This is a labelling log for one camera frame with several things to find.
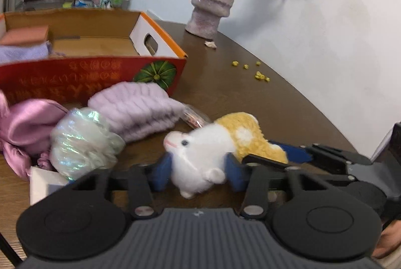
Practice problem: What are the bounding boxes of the lilac fluffy cloth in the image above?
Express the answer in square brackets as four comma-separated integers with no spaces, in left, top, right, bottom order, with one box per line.
[87,82,186,143]

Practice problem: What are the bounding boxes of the clear plastic tube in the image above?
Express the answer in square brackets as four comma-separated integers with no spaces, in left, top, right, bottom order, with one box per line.
[181,103,211,129]

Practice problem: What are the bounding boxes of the grey ribbed vase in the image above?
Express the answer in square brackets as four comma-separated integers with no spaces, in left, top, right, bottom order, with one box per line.
[185,0,244,40]

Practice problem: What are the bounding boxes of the iridescent soft ball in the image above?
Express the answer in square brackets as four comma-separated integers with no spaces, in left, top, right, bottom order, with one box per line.
[49,107,126,181]

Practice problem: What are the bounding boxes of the pink satin cloth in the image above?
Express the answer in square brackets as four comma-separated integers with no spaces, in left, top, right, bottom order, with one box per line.
[0,90,69,181]

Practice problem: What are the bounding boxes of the purple folded towel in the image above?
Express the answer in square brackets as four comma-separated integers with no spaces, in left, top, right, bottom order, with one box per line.
[0,40,53,65]

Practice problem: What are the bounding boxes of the red and orange cardboard box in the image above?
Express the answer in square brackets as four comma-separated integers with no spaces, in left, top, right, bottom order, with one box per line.
[0,8,188,107]

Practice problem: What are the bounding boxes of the white and yellow plush toy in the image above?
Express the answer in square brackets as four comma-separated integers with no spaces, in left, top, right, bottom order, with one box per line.
[164,112,289,199]

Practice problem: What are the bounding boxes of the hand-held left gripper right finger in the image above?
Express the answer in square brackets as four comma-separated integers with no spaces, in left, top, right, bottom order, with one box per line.
[226,154,327,221]

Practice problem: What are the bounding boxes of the person's right hand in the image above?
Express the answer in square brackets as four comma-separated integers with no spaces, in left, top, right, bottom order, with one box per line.
[374,219,401,261]

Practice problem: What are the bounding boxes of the scattered yellow crumbs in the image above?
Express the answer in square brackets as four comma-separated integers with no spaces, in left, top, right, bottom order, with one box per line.
[231,60,271,82]

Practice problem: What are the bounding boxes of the pink sponge block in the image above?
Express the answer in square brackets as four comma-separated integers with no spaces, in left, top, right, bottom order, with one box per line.
[0,25,51,46]

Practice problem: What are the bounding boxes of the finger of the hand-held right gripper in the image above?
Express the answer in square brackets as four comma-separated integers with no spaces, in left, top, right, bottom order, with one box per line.
[269,140,317,164]
[242,154,303,171]

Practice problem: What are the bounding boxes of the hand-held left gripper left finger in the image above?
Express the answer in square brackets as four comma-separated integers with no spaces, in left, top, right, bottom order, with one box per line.
[67,153,173,220]

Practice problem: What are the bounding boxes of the white foam block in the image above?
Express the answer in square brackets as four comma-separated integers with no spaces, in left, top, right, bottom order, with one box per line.
[29,166,70,206]

